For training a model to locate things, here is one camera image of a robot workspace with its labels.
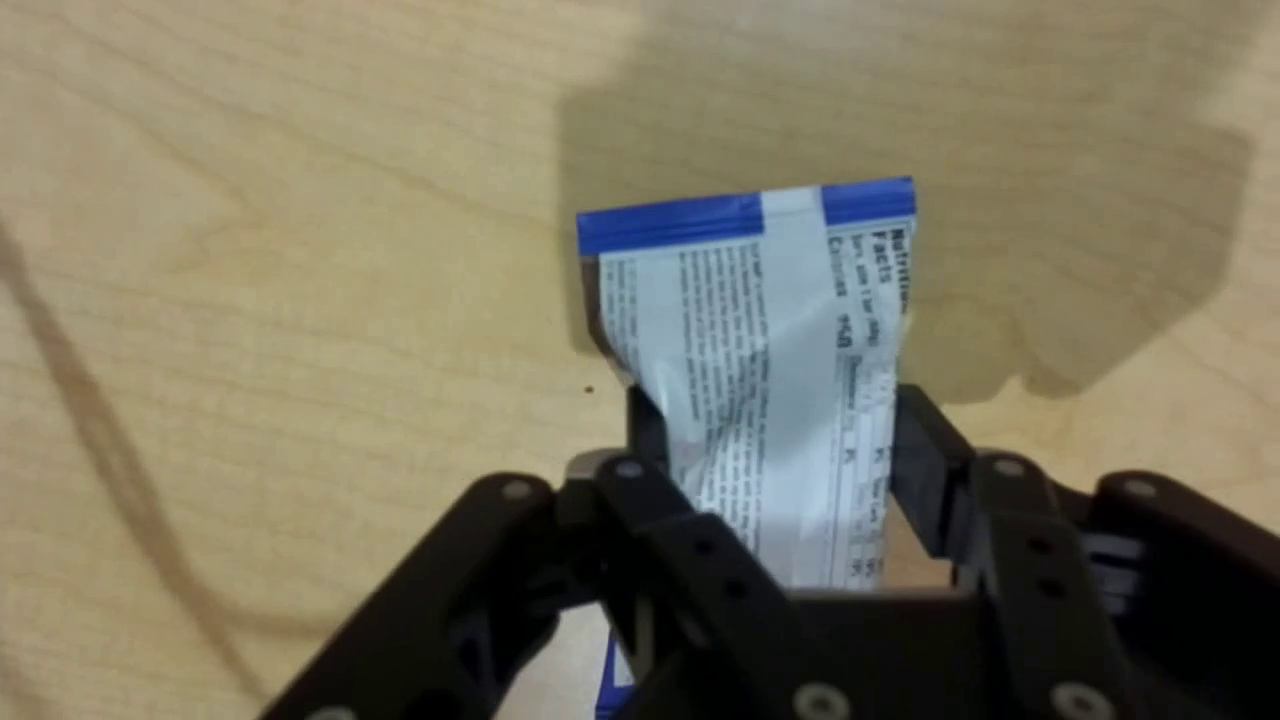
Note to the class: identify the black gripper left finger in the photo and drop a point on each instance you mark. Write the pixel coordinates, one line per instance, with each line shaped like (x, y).
(459, 621)

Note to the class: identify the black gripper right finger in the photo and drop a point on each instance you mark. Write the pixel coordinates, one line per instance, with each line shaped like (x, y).
(1129, 603)

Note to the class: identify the blue and white packet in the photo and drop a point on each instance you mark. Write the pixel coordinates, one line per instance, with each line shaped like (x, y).
(764, 335)

